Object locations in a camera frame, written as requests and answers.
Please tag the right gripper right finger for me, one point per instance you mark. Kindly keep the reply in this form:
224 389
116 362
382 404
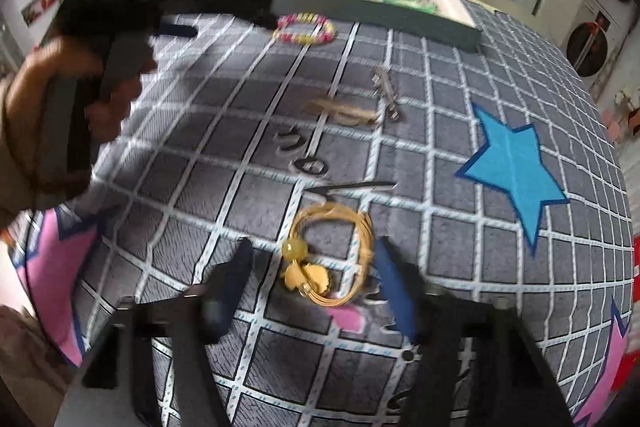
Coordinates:
403 287

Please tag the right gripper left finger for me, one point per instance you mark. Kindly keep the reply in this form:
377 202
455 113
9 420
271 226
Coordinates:
223 291

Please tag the person's left hand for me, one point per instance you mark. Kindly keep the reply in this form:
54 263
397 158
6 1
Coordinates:
21 101

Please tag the grey checked table cloth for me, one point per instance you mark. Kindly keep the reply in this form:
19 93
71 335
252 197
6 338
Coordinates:
505 190

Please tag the green jewelry tray box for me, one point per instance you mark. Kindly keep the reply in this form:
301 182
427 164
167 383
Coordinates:
453 24

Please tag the silver rhinestone hair clip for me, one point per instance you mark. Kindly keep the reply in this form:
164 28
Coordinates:
386 91

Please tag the beige hair clip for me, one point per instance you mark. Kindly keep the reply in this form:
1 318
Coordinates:
346 114

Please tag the green translucent bangle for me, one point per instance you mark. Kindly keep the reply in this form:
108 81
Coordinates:
425 6

